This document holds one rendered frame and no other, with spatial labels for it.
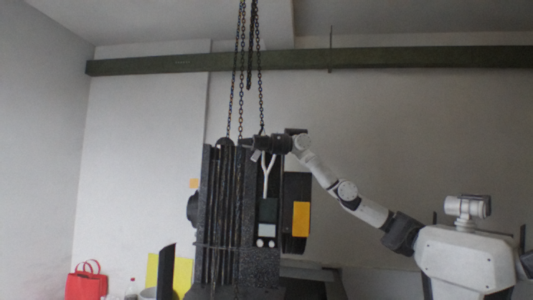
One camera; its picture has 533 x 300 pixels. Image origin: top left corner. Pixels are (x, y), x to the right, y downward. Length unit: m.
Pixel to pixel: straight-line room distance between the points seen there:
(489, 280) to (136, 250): 2.77
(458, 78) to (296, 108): 1.48
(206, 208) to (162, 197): 1.48
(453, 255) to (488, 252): 0.09
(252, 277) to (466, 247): 0.91
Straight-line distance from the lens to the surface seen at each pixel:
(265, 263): 1.39
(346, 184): 1.05
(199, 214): 1.38
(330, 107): 2.59
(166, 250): 1.53
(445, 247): 1.06
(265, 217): 1.38
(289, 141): 1.04
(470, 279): 1.05
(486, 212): 1.09
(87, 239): 3.42
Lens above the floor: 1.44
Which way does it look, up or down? 5 degrees up
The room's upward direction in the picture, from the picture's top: 3 degrees clockwise
